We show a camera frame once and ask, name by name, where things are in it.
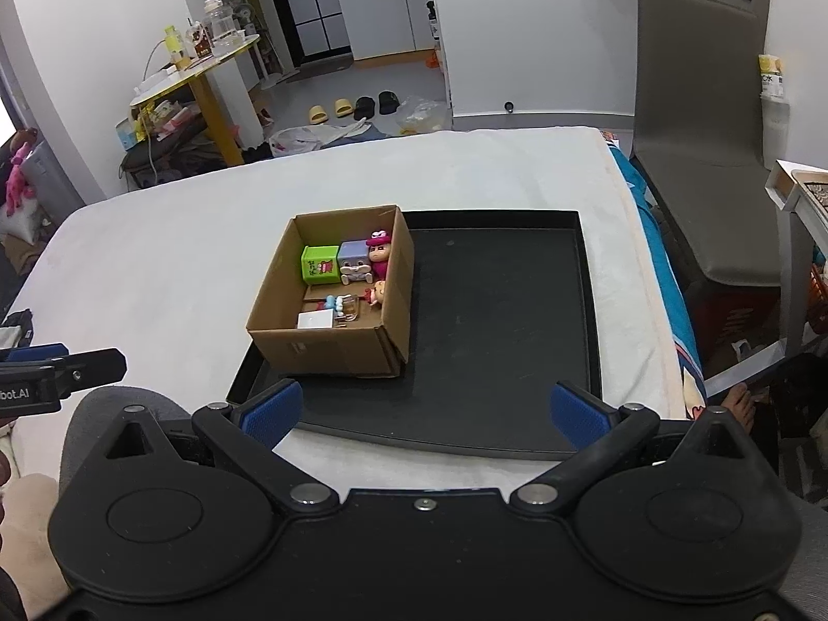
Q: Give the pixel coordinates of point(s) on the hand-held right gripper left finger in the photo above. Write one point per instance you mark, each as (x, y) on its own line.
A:
(271, 411)

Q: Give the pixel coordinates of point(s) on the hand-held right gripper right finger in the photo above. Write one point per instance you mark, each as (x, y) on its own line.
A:
(579, 414)

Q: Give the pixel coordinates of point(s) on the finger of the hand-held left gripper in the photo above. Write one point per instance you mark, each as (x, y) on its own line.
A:
(90, 369)
(32, 354)

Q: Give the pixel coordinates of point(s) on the brown cardboard box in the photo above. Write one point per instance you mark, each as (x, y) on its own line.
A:
(310, 352)

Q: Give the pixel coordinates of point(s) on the white charger plug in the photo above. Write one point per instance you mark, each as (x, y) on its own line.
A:
(315, 321)

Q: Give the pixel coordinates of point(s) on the black tray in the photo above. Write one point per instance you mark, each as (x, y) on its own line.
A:
(491, 336)

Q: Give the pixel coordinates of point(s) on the blue cartoon figurine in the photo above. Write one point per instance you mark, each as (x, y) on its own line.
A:
(336, 304)

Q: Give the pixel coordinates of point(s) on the green monster cube toy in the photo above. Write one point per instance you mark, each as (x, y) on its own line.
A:
(319, 265)

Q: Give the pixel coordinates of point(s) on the brown haired girl figurine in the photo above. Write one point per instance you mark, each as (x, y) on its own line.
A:
(376, 293)

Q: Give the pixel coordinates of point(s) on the purple bunny cube toy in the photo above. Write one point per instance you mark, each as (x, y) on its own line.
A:
(354, 255)

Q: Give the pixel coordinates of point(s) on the pink hooded figurine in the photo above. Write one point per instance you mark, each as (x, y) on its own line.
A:
(380, 255)

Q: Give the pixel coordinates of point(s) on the cream cloth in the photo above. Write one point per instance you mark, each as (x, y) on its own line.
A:
(29, 517)

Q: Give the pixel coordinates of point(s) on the person's foot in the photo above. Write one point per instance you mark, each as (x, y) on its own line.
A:
(741, 407)

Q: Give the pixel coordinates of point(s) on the blue cartoon bed sheet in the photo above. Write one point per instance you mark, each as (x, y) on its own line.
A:
(660, 271)

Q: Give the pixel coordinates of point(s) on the pink plush toy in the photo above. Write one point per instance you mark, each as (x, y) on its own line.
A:
(18, 174)

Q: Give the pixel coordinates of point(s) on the blue tissue box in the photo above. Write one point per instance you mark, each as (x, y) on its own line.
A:
(127, 134)

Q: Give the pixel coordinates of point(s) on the white side table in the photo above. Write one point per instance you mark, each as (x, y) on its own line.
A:
(792, 259)

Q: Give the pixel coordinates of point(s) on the white plastic bag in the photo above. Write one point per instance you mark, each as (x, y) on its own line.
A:
(297, 141)

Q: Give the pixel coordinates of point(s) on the yellow legged oval table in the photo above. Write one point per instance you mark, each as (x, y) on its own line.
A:
(220, 116)

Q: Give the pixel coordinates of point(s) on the white power strip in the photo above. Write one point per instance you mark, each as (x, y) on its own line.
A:
(155, 81)

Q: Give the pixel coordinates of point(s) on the yellow slipper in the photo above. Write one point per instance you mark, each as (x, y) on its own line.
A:
(319, 115)
(343, 108)

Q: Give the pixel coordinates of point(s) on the grey chair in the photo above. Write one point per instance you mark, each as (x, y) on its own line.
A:
(705, 142)

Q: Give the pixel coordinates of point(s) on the black slipper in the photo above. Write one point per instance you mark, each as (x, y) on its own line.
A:
(365, 108)
(388, 103)

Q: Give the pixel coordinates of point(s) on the clear plastic bag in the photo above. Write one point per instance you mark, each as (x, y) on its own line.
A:
(420, 116)

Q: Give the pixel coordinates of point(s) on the yellow green bottle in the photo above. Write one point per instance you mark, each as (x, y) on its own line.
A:
(172, 45)

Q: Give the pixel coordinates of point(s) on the brown snack box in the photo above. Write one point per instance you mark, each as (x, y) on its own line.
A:
(202, 42)

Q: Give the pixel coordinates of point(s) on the white standing fan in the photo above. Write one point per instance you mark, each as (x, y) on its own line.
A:
(265, 58)

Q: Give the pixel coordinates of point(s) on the clear water jug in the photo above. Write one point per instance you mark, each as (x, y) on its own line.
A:
(221, 26)

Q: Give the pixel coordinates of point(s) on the small orange object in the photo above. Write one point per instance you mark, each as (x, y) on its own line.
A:
(432, 61)

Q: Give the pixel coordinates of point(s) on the black grid glass door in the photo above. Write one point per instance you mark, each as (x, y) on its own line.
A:
(310, 6)

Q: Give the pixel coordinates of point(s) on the white cabinet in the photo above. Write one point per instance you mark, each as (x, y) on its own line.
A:
(381, 13)

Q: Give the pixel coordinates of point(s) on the white spray bottle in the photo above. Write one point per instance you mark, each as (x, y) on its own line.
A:
(434, 26)

